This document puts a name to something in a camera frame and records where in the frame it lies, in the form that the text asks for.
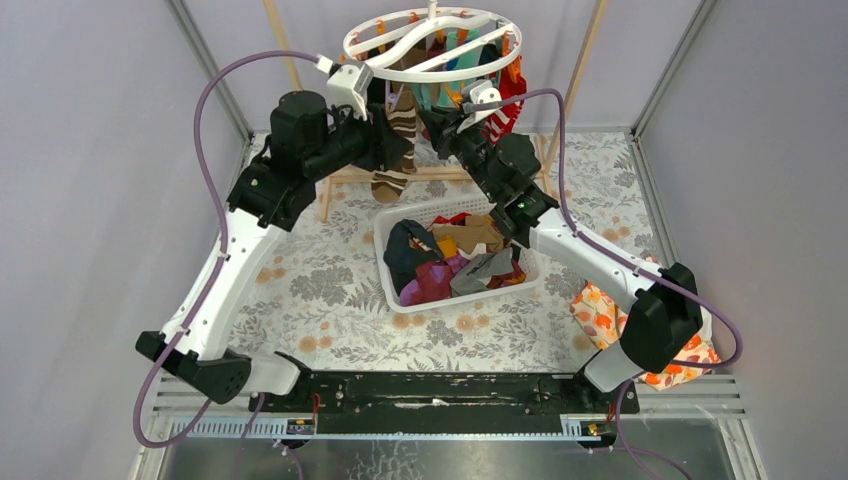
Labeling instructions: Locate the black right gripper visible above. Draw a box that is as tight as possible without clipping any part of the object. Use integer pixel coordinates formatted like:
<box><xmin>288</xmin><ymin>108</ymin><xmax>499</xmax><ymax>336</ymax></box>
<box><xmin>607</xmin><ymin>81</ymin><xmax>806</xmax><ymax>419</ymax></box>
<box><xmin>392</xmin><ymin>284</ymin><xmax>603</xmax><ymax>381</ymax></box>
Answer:
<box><xmin>418</xmin><ymin>106</ymin><xmax>501</xmax><ymax>203</ymax></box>

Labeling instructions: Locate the brown white striped sock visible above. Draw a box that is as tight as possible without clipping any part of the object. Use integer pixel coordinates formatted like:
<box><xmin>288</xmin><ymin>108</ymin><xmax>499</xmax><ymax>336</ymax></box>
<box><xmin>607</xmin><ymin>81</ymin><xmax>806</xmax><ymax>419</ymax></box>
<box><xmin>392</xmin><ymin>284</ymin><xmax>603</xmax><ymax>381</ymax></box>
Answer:
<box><xmin>371</xmin><ymin>87</ymin><xmax>418</xmax><ymax>204</ymax></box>

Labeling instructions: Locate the purple clothes peg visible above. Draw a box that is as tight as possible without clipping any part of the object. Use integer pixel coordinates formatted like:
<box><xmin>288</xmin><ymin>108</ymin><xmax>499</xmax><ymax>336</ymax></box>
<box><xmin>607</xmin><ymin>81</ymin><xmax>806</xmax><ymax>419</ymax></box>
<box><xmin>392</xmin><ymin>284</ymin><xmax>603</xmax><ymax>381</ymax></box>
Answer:
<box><xmin>384</xmin><ymin>82</ymin><xmax>404</xmax><ymax>111</ymax></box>

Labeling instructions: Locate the white round clip hanger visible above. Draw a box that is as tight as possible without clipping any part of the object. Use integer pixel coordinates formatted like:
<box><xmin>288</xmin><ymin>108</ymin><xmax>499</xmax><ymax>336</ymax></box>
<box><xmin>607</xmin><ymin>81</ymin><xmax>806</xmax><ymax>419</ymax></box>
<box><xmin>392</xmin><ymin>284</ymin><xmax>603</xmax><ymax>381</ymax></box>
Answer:
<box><xmin>342</xmin><ymin>1</ymin><xmax>524</xmax><ymax>84</ymax></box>

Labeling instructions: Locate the maroon sock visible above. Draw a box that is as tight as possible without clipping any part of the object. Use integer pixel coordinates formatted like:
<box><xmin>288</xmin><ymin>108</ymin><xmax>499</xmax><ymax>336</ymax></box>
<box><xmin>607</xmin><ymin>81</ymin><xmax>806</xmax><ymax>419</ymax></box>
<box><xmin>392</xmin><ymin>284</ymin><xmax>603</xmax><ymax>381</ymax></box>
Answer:
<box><xmin>399</xmin><ymin>255</ymin><xmax>470</xmax><ymax>307</ymax></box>

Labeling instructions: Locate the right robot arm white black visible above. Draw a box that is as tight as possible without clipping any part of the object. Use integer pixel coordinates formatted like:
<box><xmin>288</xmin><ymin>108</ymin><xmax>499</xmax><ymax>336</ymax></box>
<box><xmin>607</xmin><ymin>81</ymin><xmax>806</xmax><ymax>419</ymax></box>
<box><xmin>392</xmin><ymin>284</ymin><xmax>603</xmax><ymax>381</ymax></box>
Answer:
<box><xmin>421</xmin><ymin>107</ymin><xmax>703</xmax><ymax>412</ymax></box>

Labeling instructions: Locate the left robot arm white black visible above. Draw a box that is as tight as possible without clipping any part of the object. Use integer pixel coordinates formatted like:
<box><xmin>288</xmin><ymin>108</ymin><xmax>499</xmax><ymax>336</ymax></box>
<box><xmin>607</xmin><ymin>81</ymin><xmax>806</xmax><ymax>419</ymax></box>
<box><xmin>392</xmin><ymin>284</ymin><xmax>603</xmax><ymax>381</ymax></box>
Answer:
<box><xmin>135</xmin><ymin>91</ymin><xmax>409</xmax><ymax>411</ymax></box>

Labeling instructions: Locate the wooden hanger rack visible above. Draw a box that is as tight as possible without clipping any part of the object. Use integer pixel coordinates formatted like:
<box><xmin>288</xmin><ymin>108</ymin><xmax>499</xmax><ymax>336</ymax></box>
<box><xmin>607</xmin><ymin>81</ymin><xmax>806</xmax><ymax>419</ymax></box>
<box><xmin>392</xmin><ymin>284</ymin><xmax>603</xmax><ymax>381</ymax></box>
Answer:
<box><xmin>262</xmin><ymin>0</ymin><xmax>608</xmax><ymax>223</ymax></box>

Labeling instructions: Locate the teal patterned sock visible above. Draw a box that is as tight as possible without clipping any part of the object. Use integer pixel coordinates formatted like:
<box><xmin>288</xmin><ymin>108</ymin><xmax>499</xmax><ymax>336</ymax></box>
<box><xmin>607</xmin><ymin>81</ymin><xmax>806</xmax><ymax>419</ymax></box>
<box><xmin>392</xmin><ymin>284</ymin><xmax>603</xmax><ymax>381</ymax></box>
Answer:
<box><xmin>436</xmin><ymin>29</ymin><xmax>480</xmax><ymax>107</ymax></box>

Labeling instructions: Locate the white plastic laundry basket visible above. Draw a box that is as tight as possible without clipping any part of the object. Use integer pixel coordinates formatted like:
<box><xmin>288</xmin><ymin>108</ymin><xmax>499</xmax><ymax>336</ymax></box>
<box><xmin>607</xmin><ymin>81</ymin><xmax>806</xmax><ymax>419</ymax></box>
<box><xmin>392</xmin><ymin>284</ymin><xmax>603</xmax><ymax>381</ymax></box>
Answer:
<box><xmin>373</xmin><ymin>194</ymin><xmax>543</xmax><ymax>314</ymax></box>

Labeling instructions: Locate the red white striped sock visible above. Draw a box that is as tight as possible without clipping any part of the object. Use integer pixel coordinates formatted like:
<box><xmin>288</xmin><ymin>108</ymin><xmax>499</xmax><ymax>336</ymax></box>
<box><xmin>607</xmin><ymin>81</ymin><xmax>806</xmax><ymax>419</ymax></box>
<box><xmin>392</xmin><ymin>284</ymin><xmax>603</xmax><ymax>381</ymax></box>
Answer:
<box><xmin>484</xmin><ymin>56</ymin><xmax>528</xmax><ymax>144</ymax></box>

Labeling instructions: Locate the tan ribbed sock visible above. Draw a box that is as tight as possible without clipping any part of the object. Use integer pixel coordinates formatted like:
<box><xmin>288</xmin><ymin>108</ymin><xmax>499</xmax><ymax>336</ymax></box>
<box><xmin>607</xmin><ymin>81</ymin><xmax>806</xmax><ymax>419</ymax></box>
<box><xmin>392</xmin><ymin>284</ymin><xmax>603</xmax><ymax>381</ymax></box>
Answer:
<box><xmin>428</xmin><ymin>212</ymin><xmax>506</xmax><ymax>254</ymax></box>

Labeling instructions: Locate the mustard yellow sock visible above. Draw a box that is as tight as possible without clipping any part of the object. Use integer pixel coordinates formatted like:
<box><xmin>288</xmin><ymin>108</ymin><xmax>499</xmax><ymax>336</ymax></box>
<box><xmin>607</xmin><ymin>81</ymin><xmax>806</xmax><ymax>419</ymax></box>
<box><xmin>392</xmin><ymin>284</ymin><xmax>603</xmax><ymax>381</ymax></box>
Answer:
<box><xmin>437</xmin><ymin>236</ymin><xmax>459</xmax><ymax>260</ymax></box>

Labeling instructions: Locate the navy blue sock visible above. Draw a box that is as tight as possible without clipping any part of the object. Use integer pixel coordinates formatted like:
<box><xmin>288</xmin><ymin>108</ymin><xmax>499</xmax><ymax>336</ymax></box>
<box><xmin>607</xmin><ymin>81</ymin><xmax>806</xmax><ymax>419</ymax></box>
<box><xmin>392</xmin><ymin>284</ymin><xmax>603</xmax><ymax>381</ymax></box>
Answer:
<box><xmin>383</xmin><ymin>219</ymin><xmax>444</xmax><ymax>295</ymax></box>

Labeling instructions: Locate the grey sock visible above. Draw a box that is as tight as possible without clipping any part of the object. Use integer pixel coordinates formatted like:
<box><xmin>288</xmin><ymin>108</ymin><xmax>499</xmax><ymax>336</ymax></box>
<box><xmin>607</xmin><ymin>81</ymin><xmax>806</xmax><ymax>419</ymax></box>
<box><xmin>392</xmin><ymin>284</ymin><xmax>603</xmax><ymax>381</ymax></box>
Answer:
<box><xmin>450</xmin><ymin>249</ymin><xmax>514</xmax><ymax>297</ymax></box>

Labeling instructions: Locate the floral table mat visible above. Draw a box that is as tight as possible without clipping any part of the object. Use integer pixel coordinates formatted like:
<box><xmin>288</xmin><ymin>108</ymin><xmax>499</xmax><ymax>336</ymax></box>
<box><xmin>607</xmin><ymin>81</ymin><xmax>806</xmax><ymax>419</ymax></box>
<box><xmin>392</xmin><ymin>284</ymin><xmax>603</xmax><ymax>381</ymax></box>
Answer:
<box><xmin>229</xmin><ymin>132</ymin><xmax>658</xmax><ymax>372</ymax></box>

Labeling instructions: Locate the floral orange bag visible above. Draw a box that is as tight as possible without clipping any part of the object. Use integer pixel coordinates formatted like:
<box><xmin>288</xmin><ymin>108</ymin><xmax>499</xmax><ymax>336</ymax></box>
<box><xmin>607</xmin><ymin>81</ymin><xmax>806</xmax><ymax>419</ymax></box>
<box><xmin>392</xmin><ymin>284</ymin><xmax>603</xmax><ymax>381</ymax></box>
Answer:
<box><xmin>569</xmin><ymin>282</ymin><xmax>722</xmax><ymax>391</ymax></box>

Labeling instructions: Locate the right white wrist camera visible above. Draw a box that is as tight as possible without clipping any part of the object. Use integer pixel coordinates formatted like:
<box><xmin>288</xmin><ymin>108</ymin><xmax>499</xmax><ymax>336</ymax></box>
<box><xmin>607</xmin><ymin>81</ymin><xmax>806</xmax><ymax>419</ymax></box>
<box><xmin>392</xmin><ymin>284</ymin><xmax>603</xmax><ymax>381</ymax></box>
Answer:
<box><xmin>457</xmin><ymin>79</ymin><xmax>502</xmax><ymax>133</ymax></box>

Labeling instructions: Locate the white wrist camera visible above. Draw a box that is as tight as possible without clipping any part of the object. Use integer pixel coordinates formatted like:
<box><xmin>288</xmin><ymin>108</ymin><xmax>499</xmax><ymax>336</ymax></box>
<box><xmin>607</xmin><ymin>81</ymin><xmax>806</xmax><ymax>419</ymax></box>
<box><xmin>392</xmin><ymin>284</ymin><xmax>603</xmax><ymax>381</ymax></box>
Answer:
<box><xmin>316</xmin><ymin>55</ymin><xmax>374</xmax><ymax>120</ymax></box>
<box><xmin>457</xmin><ymin>79</ymin><xmax>502</xmax><ymax>133</ymax></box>

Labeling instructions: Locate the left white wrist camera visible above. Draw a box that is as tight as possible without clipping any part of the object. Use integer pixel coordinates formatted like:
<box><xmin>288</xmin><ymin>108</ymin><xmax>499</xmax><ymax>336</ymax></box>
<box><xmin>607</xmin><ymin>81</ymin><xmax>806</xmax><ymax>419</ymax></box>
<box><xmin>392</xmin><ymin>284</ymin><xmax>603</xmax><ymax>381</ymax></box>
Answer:
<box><xmin>316</xmin><ymin>55</ymin><xmax>374</xmax><ymax>120</ymax></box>

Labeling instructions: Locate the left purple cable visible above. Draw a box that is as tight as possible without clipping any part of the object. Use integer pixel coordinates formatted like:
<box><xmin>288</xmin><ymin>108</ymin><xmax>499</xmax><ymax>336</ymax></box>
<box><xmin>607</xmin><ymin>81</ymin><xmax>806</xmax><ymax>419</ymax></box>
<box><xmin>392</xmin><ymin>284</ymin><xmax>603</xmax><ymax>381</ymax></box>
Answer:
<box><xmin>132</xmin><ymin>51</ymin><xmax>326</xmax><ymax>450</ymax></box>

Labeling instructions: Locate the purple cable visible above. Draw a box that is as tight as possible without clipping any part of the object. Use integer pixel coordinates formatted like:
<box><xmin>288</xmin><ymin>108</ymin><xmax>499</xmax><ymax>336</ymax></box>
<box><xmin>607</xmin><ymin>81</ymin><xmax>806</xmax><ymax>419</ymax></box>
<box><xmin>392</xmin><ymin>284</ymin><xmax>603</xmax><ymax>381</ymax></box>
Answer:
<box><xmin>132</xmin><ymin>51</ymin><xmax>326</xmax><ymax>450</ymax></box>
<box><xmin>476</xmin><ymin>88</ymin><xmax>745</xmax><ymax>370</ymax></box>

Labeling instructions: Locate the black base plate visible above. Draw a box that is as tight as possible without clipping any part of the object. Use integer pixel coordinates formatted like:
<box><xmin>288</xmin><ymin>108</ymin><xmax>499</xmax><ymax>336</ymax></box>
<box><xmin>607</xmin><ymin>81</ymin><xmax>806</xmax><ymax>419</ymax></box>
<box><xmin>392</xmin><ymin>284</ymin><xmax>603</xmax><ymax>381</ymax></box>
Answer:
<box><xmin>248</xmin><ymin>371</ymin><xmax>640</xmax><ymax>435</ymax></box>

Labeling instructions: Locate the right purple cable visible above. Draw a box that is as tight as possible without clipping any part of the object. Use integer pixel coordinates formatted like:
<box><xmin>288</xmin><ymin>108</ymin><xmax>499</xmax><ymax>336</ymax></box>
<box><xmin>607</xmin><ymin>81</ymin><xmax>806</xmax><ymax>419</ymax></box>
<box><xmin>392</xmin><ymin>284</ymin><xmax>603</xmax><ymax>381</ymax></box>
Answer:
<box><xmin>476</xmin><ymin>88</ymin><xmax>745</xmax><ymax>370</ymax></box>

